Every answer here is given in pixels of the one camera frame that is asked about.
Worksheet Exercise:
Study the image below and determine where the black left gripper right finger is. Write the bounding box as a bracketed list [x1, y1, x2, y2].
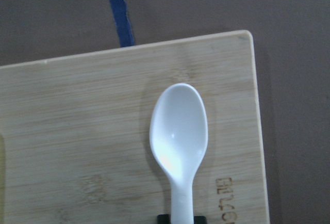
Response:
[194, 216, 206, 224]

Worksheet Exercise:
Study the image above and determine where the bamboo cutting board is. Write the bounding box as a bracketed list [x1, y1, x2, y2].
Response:
[1, 30, 270, 223]

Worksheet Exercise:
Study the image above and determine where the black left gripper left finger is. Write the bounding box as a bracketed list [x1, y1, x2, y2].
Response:
[157, 215, 171, 224]

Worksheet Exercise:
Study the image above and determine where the white plastic spoon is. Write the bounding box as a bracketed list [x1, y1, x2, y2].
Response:
[149, 83, 208, 223]

